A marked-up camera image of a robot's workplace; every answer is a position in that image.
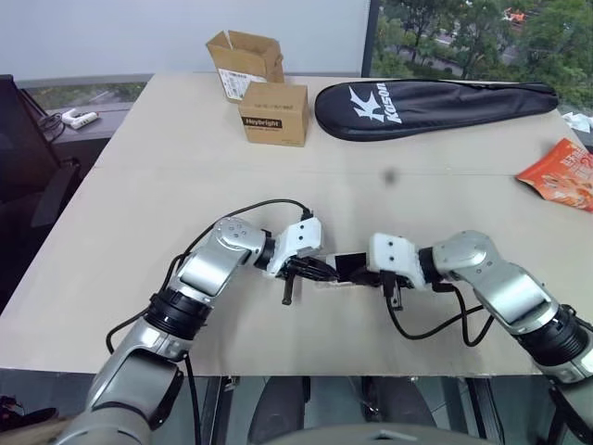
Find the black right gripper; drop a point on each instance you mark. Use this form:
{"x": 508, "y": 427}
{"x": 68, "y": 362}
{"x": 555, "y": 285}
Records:
{"x": 375, "y": 279}

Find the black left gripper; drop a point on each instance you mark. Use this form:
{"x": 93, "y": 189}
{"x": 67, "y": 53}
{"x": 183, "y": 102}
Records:
{"x": 299, "y": 269}

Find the clear transparent phone case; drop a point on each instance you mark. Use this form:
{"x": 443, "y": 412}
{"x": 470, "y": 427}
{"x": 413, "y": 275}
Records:
{"x": 331, "y": 286}

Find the white smartphone with black screen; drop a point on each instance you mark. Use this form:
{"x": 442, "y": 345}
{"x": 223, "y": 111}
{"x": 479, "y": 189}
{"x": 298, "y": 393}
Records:
{"x": 349, "y": 264}

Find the orange snack bag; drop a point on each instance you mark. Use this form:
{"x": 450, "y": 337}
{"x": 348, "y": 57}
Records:
{"x": 563, "y": 176}

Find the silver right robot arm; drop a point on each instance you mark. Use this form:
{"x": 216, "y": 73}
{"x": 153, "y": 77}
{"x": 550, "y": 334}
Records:
{"x": 509, "y": 287}

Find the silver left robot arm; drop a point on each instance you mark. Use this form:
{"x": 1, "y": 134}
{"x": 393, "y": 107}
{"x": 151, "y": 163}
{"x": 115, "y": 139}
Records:
{"x": 204, "y": 273}

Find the dark rounded shape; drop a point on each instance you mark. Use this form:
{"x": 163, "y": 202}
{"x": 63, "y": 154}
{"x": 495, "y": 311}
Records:
{"x": 278, "y": 412}
{"x": 400, "y": 408}

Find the grey rounded shape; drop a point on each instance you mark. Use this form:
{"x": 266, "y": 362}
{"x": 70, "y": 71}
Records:
{"x": 370, "y": 438}

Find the grey metal table leg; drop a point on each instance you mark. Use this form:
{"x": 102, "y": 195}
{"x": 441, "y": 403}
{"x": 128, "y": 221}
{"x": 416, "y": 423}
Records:
{"x": 486, "y": 408}
{"x": 215, "y": 412}

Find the closed Heybright cardboard box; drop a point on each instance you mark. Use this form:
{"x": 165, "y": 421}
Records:
{"x": 278, "y": 116}

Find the black Kason racket bag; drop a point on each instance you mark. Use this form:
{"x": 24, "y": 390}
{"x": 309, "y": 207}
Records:
{"x": 426, "y": 111}

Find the open brown cardboard box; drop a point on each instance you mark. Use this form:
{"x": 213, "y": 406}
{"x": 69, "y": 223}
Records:
{"x": 241, "y": 65}

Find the white crumpled tissue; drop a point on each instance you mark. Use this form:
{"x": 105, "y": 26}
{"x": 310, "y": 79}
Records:
{"x": 579, "y": 121}

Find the white charger device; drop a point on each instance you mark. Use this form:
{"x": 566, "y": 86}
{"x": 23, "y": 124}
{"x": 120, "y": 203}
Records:
{"x": 81, "y": 119}

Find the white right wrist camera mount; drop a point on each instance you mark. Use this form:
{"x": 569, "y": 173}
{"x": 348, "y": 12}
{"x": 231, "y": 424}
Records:
{"x": 394, "y": 257}

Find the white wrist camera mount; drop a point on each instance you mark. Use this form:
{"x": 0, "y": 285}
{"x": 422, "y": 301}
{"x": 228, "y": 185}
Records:
{"x": 394, "y": 257}
{"x": 299, "y": 238}

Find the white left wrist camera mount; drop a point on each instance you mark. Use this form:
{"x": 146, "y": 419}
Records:
{"x": 299, "y": 238}

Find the dark window frame post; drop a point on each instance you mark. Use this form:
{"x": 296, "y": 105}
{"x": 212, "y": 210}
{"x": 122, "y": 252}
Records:
{"x": 370, "y": 37}

